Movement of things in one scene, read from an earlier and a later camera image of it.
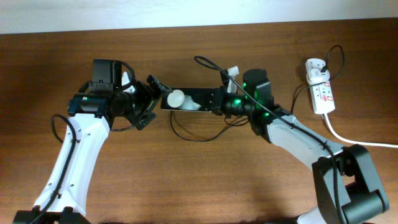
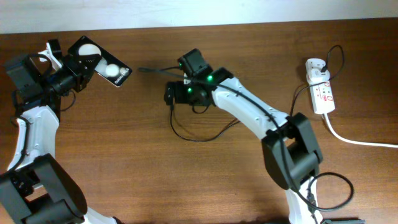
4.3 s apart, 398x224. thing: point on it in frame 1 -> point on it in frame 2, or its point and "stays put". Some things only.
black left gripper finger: [160, 88] -> [88, 63]
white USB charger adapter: [313, 71] stays put
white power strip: [323, 98] stays put
